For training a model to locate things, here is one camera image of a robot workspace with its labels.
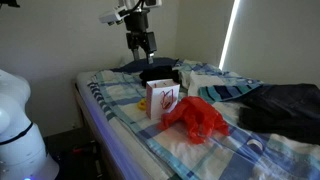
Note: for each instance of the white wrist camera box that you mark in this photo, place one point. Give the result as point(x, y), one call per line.
point(111, 16)

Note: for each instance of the yellow rubber duck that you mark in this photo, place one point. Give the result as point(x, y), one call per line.
point(142, 104)

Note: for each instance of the navy blue cloth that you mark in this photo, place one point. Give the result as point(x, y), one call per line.
point(150, 63)

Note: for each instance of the wooden bed frame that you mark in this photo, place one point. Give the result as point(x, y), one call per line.
point(88, 120)

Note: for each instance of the white red-print gift bag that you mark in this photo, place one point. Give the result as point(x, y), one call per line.
point(160, 100)

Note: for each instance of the red plastic bag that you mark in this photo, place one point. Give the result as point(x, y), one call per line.
point(196, 118)

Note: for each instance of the blue white plaid bed sheet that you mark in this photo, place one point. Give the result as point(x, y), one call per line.
point(213, 156)

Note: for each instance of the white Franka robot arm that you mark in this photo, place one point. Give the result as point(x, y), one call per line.
point(16, 140)

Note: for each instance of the dark blue jeans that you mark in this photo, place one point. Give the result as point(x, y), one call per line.
point(283, 110)

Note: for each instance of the black camera stand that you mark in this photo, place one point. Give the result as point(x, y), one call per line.
point(8, 3)

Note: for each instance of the teal navy striped cloth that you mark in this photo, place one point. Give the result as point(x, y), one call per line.
point(223, 91)

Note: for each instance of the white cloth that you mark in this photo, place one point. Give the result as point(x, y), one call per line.
point(203, 81)

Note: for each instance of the black garment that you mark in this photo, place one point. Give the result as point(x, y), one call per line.
point(156, 75)

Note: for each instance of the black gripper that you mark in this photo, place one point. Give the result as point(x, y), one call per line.
point(140, 38)

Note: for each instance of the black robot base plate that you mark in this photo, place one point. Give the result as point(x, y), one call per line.
point(73, 156)

